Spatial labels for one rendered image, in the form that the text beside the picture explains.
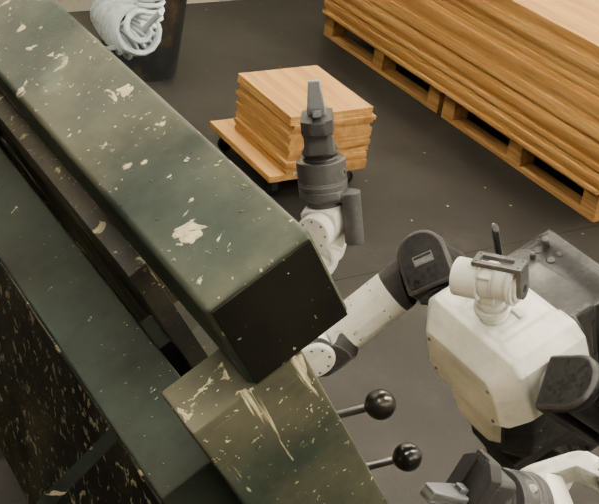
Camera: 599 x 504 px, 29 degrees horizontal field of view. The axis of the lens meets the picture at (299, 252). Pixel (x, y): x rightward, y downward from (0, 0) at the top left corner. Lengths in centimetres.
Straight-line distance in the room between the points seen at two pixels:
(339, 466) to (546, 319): 98
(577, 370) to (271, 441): 97
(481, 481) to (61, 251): 58
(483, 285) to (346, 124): 324
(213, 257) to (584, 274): 124
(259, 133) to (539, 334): 340
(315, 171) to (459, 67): 404
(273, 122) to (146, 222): 412
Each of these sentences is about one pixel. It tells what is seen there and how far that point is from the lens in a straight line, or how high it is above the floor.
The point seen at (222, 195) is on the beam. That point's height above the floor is 195.
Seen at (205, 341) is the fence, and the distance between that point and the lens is 121.
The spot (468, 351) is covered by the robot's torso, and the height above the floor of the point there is 129.
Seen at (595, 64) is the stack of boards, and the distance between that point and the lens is 525.
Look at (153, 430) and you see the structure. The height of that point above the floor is 169.
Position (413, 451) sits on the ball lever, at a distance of 146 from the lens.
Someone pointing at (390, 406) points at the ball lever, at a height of 155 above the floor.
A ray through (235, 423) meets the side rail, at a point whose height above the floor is 180.
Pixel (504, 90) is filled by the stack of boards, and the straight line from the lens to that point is 572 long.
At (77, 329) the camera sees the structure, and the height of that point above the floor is 169.
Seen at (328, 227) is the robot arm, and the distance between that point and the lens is 199.
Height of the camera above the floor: 238
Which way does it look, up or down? 30 degrees down
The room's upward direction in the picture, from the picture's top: 8 degrees clockwise
